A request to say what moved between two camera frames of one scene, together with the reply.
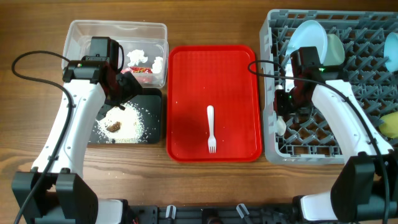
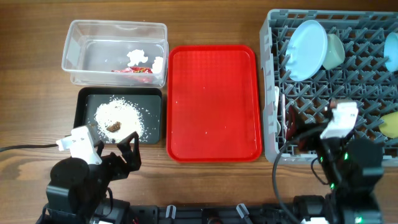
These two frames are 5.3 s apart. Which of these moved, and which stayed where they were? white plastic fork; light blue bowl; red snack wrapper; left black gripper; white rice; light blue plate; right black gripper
Moved: white plastic fork; left black gripper; right black gripper
Stayed: light blue plate; white rice; red snack wrapper; light blue bowl
